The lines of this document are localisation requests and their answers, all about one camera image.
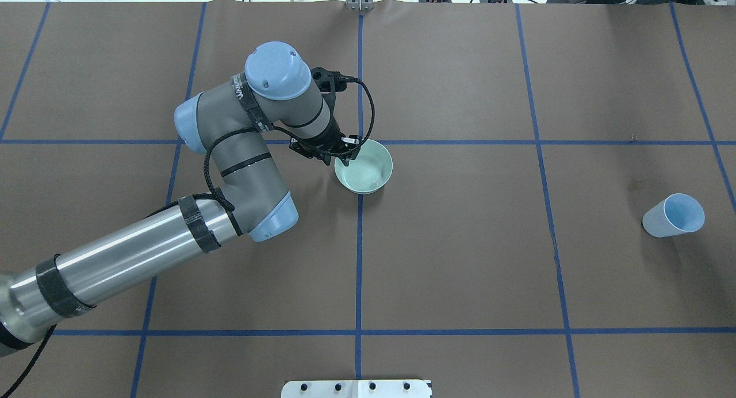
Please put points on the light blue plastic cup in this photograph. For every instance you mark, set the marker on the light blue plastic cup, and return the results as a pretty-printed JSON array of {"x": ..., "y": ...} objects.
[{"x": 678, "y": 214}]

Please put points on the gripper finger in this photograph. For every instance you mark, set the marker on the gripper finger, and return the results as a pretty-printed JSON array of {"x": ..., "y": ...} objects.
[
  {"x": 347, "y": 156},
  {"x": 351, "y": 141}
]

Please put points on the white pedestal base plate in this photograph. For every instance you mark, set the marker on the white pedestal base plate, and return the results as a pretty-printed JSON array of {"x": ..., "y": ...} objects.
[{"x": 358, "y": 388}]

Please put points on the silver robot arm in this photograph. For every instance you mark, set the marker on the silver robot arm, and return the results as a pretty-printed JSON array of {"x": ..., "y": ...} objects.
[{"x": 276, "y": 91}]

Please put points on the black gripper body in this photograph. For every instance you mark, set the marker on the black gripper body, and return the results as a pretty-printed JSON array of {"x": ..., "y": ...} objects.
[{"x": 325, "y": 139}]

